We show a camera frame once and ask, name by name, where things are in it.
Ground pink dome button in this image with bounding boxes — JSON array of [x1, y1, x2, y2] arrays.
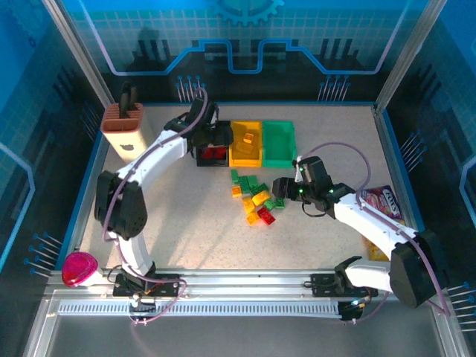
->
[[61, 251, 100, 288]]

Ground black plastic bin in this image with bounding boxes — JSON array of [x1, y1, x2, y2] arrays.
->
[[196, 119, 232, 167]]

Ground white slotted cable duct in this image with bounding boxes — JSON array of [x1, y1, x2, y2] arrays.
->
[[57, 300, 343, 317]]

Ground green plastic bin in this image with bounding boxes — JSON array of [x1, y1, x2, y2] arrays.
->
[[261, 120, 298, 169]]

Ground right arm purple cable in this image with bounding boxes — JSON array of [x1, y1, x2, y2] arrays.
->
[[295, 142, 453, 324]]

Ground yellow plastic bin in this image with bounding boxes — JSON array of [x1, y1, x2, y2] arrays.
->
[[227, 120, 265, 168]]

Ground large yellow lego brick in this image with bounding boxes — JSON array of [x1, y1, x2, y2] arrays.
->
[[251, 190, 271, 208]]

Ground black scissors handles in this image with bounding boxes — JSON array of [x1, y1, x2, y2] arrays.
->
[[119, 82, 138, 119]]

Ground aluminium frame post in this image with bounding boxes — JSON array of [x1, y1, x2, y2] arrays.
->
[[373, 0, 450, 115], [41, 0, 115, 107]]

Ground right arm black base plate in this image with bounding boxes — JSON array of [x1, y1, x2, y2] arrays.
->
[[310, 273, 379, 298]]

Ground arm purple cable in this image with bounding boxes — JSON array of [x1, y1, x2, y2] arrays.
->
[[102, 88, 210, 327], [295, 142, 453, 324]]

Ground black controller board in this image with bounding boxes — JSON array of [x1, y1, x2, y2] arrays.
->
[[338, 297, 373, 321]]

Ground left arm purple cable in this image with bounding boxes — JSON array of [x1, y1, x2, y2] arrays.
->
[[102, 88, 210, 327]]

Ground beige knife block brown top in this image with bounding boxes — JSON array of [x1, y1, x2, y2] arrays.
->
[[100, 103, 157, 166]]

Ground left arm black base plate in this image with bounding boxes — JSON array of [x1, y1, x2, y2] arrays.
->
[[112, 273, 183, 298]]

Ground yellow snack bag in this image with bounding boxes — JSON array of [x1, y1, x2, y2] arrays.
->
[[362, 218, 407, 261]]

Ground aluminium mounting rail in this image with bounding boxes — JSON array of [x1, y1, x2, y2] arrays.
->
[[44, 268, 447, 302]]

